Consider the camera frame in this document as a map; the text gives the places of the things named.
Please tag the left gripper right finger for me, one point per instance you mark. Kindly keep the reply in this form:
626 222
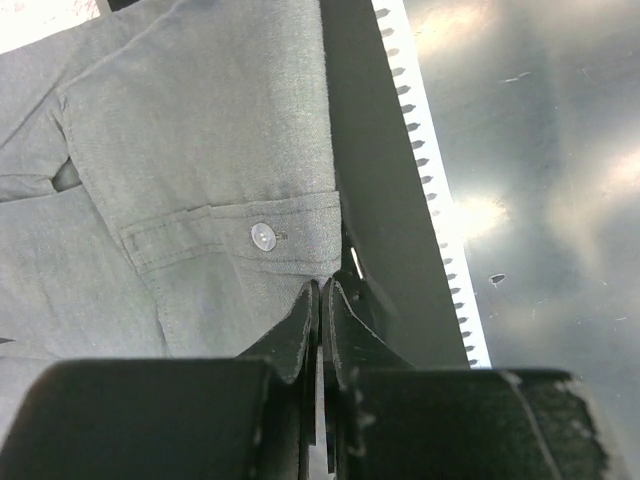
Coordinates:
389 420

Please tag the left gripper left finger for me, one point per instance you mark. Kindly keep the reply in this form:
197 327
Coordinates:
247 417

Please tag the grey long sleeve shirt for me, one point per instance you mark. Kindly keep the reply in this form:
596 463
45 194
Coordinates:
167 184

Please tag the white slotted cable duct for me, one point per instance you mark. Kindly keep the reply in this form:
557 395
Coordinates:
402 58

